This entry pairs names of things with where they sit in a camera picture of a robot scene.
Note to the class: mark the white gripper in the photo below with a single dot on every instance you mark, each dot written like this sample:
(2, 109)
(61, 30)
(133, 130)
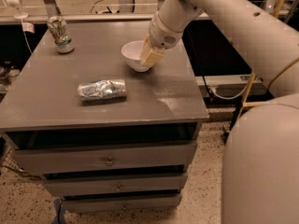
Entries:
(163, 34)

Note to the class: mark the white bowl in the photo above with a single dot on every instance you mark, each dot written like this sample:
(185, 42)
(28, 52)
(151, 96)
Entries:
(131, 54)

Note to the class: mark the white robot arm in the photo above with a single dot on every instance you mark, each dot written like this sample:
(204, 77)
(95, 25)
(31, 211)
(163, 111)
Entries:
(260, 167)

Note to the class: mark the crushed silver redbull can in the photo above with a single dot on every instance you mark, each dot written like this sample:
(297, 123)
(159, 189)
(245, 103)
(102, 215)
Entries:
(105, 89)

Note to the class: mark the upright green white can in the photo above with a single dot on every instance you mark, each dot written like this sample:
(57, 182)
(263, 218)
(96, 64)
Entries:
(62, 38)

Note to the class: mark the grey drawer cabinet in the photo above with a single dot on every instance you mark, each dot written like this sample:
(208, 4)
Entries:
(43, 110)

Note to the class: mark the middle drawer with knob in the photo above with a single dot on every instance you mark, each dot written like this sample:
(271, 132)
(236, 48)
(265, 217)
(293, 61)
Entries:
(115, 184)

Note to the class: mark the drawer with knob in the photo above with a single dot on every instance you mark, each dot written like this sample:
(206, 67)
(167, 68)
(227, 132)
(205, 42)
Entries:
(115, 184)
(82, 159)

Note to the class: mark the top drawer with knob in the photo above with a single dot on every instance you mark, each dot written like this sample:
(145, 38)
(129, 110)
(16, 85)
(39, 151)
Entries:
(82, 159)

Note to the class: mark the wooden yellow stick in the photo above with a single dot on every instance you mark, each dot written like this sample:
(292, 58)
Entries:
(273, 7)

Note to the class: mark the white desk lamp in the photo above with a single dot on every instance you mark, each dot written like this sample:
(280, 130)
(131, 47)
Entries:
(19, 14)

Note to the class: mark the bottom drawer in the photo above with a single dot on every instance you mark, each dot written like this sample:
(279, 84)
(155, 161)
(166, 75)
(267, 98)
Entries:
(123, 203)

